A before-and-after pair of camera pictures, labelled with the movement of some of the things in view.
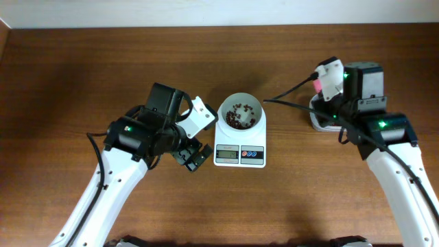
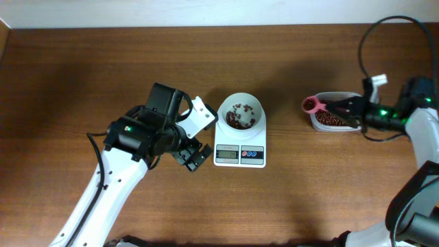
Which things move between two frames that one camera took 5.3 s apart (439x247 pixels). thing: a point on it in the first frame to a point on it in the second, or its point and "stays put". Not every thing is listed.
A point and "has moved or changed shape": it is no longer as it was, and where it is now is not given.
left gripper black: x=191 y=147 stays put
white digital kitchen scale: x=233 y=151 stays put
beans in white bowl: x=232 y=116 stays put
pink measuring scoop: x=317 y=85 has moved or changed shape
